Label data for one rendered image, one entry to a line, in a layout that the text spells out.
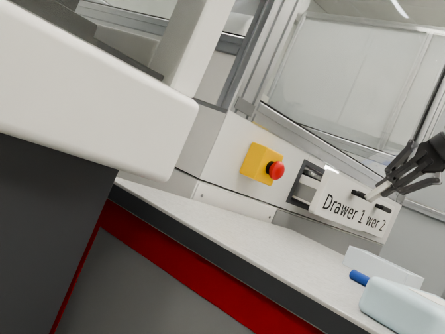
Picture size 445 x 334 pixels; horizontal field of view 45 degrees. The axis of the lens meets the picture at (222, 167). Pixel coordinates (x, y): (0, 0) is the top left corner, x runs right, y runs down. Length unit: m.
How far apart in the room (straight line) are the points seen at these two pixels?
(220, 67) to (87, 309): 0.54
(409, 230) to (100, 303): 2.48
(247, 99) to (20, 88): 0.66
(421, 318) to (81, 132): 0.38
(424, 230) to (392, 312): 2.51
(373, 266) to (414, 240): 2.09
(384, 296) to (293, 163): 0.70
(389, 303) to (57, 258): 0.38
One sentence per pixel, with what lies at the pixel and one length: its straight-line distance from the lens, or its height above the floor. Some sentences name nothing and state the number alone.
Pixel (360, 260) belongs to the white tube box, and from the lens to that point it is 1.05.
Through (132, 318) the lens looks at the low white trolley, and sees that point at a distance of 0.78.
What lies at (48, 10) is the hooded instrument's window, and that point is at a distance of 0.51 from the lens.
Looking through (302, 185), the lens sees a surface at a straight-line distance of 1.31.
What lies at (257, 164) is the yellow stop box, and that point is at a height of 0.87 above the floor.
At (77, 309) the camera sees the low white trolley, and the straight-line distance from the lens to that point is 0.87.
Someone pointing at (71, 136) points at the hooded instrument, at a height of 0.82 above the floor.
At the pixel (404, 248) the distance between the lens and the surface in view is 3.14.
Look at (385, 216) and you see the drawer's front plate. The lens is 1.80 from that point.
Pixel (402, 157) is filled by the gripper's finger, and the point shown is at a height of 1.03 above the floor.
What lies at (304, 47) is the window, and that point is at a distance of 1.22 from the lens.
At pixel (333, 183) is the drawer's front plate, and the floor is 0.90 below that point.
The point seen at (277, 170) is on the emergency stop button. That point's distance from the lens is 1.10.
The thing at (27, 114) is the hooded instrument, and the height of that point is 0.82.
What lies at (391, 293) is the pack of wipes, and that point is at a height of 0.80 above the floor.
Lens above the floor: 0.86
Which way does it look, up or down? 1 degrees down
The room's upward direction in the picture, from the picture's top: 23 degrees clockwise
